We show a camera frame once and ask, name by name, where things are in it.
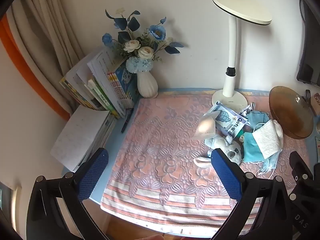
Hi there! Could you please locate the white paper stack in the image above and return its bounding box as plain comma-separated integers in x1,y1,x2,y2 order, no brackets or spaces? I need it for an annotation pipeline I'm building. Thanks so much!
50,104,118,172

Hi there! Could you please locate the pink embossed blanket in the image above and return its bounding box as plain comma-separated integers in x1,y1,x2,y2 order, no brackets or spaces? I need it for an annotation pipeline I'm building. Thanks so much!
100,91,315,224

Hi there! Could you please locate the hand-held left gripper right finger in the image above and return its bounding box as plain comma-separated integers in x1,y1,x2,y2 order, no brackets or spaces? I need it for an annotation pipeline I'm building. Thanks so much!
211,148,304,240

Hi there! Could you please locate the orange curtain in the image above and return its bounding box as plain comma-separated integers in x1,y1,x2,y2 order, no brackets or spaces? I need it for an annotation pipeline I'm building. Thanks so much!
0,15,70,122

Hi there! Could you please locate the grey koala plush toy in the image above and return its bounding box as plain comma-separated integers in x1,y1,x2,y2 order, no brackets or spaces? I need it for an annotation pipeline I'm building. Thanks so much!
194,135,245,167

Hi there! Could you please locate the blue white flower bouquet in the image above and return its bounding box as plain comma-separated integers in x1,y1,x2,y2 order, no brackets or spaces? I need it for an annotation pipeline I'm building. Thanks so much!
102,8,185,74

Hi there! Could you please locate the brown wicker basket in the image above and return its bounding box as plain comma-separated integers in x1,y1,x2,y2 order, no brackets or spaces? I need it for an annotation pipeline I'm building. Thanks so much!
269,86,314,139

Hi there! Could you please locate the white ribbed vase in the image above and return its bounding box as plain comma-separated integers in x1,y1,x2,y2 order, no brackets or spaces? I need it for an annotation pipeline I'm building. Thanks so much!
137,70,159,98

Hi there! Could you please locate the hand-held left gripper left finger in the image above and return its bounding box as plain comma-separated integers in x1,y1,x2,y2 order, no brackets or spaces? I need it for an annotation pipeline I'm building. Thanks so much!
26,147,110,240

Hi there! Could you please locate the row of books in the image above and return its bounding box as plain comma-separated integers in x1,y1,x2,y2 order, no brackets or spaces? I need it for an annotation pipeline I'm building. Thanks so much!
59,46,140,119

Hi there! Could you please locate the white quilted cloth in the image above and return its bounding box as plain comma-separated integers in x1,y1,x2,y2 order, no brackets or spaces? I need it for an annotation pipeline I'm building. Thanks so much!
251,119,284,159

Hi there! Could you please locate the dark monitor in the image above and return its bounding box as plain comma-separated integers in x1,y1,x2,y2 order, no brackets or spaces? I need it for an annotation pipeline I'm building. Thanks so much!
296,0,320,88

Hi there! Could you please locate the cream cup face mask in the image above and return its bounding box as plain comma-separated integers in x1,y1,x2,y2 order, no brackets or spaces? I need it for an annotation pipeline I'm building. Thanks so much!
192,116,217,140

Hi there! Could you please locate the white desk lamp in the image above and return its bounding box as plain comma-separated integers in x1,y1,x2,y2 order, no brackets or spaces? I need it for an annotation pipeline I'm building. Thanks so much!
211,0,273,109

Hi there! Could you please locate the plaid bow hair clip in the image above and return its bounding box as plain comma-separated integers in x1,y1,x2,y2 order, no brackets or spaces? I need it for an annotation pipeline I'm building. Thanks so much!
239,102,256,117

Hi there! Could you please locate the cream curtain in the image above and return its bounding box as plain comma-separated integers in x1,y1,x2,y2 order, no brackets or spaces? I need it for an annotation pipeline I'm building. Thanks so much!
10,0,85,115

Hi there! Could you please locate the blue face mask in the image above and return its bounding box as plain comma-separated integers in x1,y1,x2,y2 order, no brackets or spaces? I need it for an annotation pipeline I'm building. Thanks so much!
257,150,280,178

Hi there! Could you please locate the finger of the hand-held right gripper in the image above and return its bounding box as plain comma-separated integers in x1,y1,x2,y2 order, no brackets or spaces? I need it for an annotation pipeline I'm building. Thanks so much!
289,151,314,180

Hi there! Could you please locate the dark pen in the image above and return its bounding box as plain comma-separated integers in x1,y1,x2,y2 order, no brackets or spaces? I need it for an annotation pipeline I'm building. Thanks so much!
121,108,134,134

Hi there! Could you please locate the green packet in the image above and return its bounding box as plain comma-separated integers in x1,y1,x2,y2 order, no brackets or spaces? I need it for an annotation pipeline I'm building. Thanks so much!
242,132,266,163

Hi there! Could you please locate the white blue tissue pack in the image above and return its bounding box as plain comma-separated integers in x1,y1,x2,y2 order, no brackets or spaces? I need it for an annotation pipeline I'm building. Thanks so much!
205,102,251,138

